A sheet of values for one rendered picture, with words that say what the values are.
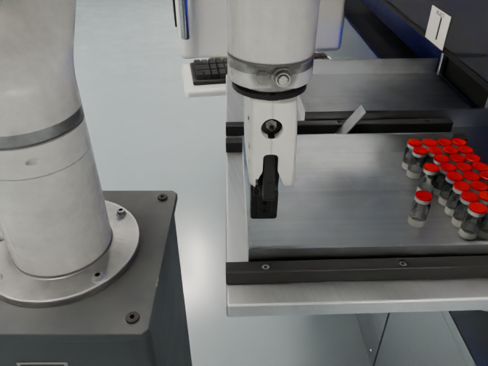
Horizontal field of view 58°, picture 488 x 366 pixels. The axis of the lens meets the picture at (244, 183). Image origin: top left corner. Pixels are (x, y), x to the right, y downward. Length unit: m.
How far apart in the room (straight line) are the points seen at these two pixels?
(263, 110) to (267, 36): 0.07
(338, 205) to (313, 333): 0.99
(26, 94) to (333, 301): 0.37
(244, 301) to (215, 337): 1.06
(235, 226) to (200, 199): 1.51
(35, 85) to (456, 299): 0.48
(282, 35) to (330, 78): 0.64
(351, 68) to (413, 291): 0.64
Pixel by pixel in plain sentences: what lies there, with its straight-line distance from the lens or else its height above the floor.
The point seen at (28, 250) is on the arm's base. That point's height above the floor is 0.91.
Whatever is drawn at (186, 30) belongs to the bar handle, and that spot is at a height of 0.91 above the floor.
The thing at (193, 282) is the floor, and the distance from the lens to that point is 1.70.
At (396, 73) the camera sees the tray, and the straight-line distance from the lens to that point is 1.09.
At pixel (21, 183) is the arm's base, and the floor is 1.01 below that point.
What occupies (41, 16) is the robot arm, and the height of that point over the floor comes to 1.14.
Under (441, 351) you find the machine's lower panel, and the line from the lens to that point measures 0.97.
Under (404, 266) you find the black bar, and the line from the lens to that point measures 0.53.
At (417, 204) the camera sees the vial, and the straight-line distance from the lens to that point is 0.60.
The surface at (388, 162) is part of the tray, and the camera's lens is 0.74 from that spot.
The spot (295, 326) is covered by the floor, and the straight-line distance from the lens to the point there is 1.58.
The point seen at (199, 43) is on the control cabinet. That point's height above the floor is 0.85.
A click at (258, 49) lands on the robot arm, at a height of 1.13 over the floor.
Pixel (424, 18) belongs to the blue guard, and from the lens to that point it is 1.01.
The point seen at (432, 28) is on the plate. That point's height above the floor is 1.01.
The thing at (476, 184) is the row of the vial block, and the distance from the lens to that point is 0.65.
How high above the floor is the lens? 1.26
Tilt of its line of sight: 35 degrees down
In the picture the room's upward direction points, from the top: straight up
